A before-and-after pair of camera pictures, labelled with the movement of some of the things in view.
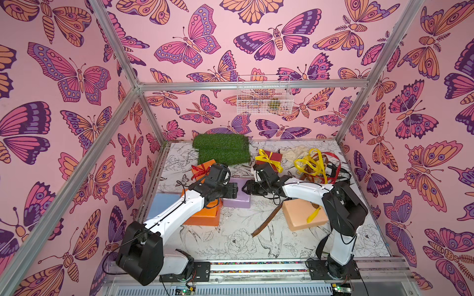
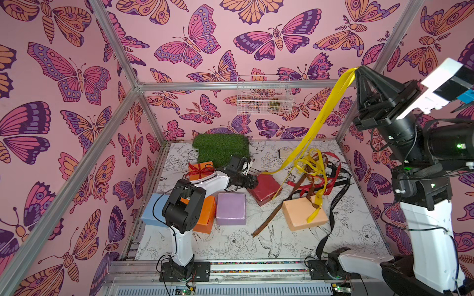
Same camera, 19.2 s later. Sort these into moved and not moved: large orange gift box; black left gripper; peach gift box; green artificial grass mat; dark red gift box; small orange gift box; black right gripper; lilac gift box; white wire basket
Moved: lilac gift box; black left gripper; large orange gift box; dark red gift box; black right gripper
Not moved: green artificial grass mat; peach gift box; white wire basket; small orange gift box
